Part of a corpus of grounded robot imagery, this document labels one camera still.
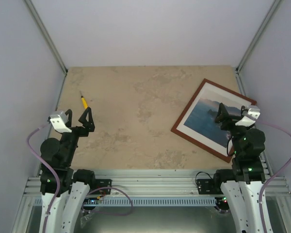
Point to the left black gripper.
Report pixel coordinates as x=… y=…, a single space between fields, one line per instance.
x=89 y=126

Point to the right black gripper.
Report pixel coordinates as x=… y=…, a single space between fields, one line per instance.
x=225 y=114

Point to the yellow handled screwdriver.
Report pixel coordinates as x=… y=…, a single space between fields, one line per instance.
x=85 y=105

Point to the brown wooden picture frame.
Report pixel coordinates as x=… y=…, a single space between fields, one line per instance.
x=204 y=147

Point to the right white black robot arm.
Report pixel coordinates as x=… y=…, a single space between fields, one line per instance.
x=244 y=184

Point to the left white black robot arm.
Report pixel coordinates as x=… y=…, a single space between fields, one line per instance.
x=63 y=189

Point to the seascape photo with white mat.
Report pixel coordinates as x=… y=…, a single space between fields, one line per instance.
x=198 y=121

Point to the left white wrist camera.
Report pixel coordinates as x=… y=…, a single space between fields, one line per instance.
x=58 y=120

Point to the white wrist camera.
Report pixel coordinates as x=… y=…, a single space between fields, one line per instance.
x=58 y=120
x=253 y=113

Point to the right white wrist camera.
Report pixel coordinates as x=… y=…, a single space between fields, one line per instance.
x=253 y=113

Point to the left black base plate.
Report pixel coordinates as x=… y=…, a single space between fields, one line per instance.
x=106 y=183

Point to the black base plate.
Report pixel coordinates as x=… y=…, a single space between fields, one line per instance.
x=106 y=183
x=206 y=186

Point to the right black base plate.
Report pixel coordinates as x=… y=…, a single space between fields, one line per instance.
x=206 y=186

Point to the grey slotted cable duct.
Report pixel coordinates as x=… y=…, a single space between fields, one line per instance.
x=151 y=202

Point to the right aluminium corner post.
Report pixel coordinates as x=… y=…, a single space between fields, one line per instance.
x=258 y=35

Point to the aluminium corner post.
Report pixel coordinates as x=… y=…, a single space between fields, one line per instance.
x=38 y=21
x=258 y=35

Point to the left aluminium corner post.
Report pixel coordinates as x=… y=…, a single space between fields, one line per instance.
x=38 y=21

